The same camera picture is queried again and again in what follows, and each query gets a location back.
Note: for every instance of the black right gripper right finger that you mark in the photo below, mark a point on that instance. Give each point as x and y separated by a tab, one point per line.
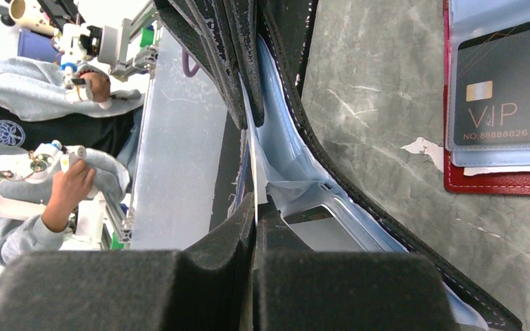
297	288

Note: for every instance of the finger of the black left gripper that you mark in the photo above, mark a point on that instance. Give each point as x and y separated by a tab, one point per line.
221	37

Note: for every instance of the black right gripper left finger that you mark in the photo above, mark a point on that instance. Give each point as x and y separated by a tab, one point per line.
199	288

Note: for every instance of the red framed card holder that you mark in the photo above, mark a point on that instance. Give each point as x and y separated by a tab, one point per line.
507	183

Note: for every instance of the grey VIP card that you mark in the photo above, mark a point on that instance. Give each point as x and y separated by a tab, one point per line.
491	100

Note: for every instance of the operator hand lower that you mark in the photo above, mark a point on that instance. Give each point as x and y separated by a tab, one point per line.
68	190

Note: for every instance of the white teleoperation controller device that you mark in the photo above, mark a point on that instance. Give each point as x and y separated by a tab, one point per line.
34	168

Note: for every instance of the person in grey hoodie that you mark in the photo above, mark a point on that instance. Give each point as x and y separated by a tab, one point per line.
34	110

